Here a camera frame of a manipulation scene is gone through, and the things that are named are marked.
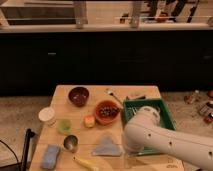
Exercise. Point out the grey-blue towel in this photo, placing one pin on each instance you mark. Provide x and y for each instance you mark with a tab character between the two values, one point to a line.
107	147

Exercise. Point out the green plastic tray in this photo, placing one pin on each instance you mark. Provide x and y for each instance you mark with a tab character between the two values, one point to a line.
166	113

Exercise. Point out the purple bowl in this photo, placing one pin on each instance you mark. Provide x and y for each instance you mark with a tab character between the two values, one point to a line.
78	96

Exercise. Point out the blue sponge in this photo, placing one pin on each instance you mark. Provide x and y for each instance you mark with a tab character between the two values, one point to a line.
50	156

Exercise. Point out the orange bowl with dark pieces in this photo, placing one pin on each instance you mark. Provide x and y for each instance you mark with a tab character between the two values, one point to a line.
106	112

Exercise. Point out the small metal cup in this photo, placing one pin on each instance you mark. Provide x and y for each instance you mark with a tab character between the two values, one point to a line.
71	143

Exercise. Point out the black stand with cable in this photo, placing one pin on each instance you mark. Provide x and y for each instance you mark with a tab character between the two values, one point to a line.
21	164

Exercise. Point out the black cabinet counter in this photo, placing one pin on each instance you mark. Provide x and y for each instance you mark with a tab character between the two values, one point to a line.
173	60

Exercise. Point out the metal tongs in tray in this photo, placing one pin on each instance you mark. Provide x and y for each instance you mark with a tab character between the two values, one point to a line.
134	111

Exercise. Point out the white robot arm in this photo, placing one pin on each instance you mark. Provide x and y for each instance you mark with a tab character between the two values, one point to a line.
194	149

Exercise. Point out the yellow banana toy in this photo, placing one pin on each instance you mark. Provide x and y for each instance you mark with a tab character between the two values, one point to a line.
85	163

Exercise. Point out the green plastic cup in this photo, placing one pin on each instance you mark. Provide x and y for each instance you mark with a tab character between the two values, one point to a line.
64	127

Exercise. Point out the orange sponge block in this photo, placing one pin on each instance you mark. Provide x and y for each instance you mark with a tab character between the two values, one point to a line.
89	121

